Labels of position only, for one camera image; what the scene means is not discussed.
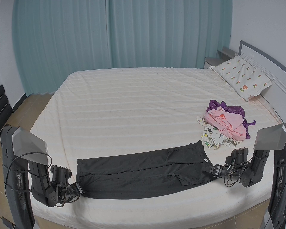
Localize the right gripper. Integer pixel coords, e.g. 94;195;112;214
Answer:
202;164;226;179

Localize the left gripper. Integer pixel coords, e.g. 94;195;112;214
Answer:
69;182;84;200

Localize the black T-shirt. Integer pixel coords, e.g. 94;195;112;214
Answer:
76;140;219;200

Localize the bed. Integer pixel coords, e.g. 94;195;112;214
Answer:
29;40;286;227

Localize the white printed garment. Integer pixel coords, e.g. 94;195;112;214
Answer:
197;116;238;150

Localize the pink garment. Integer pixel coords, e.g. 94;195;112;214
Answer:
203;107;246;141

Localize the purple garment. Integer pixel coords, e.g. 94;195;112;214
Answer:
206;99;256;139

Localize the white printed pillow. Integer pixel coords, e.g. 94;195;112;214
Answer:
209;54;273;102

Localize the grey white bedside table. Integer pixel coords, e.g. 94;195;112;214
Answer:
204;46;237;68

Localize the blue-green curtain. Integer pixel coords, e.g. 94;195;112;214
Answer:
12;0;113;95
109;0;233;68

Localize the black cable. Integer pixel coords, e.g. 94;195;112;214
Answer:
4;152;53;190
223;175;238;188
55;196;79;207

